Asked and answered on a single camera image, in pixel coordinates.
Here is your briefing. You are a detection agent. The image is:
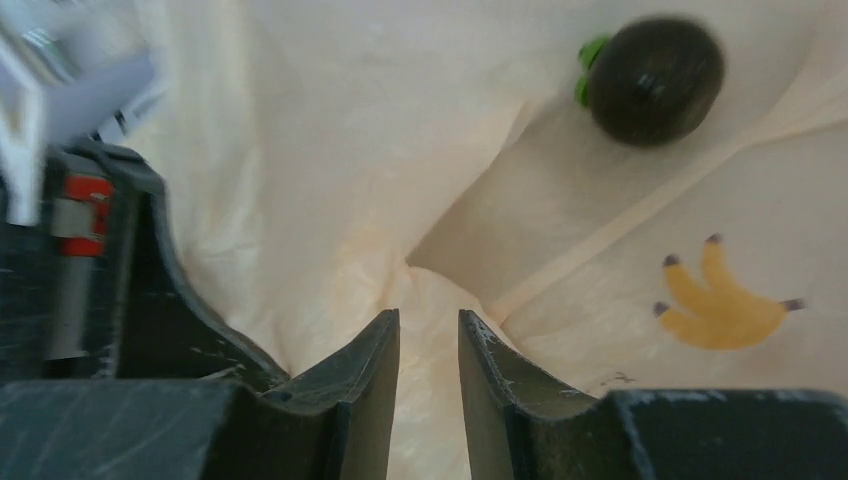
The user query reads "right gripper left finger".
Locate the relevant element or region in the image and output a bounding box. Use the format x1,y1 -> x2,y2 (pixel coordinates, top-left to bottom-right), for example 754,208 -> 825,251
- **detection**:
1,310 -> 400,479

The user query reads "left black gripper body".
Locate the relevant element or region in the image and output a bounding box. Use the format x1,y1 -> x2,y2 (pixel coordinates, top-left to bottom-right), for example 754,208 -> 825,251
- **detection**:
1,142 -> 166,381

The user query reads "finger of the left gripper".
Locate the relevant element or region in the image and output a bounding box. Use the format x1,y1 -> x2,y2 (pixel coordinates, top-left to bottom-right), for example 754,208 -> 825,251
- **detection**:
117,193 -> 290,392

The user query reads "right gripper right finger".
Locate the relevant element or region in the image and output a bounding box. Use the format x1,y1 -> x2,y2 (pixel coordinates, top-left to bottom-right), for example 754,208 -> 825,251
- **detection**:
458,310 -> 847,479

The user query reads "translucent orange plastic bag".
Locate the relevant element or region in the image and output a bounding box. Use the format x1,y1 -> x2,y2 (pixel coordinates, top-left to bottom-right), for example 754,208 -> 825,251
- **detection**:
129,1 -> 847,479

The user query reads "dark purple fake mangosteen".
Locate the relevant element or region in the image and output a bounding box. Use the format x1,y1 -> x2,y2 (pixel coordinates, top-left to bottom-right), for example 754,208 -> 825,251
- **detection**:
574,15 -> 726,148

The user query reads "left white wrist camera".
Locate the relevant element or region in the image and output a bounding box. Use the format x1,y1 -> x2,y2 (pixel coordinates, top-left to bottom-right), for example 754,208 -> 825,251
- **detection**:
1,0 -> 164,226

